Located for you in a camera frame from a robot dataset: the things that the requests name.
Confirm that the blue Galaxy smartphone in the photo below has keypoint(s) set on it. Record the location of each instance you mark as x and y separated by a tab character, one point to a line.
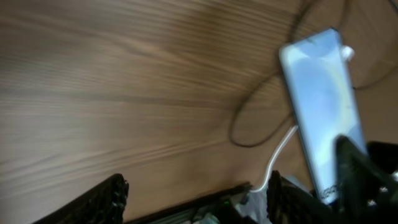
322	97

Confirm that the white USB wall charger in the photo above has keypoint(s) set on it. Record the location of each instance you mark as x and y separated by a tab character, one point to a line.
347	52

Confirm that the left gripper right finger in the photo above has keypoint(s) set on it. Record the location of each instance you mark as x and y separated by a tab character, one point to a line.
367	188

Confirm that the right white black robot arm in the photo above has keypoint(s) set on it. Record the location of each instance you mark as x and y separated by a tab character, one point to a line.
255	209

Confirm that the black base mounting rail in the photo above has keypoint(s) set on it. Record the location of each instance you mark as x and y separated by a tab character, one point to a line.
186	208

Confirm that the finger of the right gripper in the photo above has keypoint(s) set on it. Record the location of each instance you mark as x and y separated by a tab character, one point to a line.
287	203

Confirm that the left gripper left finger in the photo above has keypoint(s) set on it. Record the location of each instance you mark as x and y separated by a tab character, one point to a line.
104	203

